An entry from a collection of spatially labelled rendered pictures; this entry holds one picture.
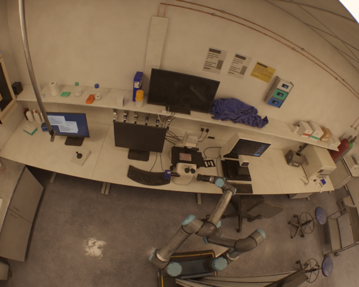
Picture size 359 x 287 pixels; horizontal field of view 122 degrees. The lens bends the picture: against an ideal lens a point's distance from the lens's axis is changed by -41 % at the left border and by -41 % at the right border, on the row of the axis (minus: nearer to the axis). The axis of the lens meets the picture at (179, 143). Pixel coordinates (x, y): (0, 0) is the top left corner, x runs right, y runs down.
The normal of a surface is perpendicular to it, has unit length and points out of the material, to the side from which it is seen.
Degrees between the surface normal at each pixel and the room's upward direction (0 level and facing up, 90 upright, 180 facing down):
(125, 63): 90
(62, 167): 0
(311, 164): 90
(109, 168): 0
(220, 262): 5
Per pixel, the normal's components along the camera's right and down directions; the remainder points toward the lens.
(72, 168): 0.21, -0.65
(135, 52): 0.00, 0.75
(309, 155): -0.98, -0.14
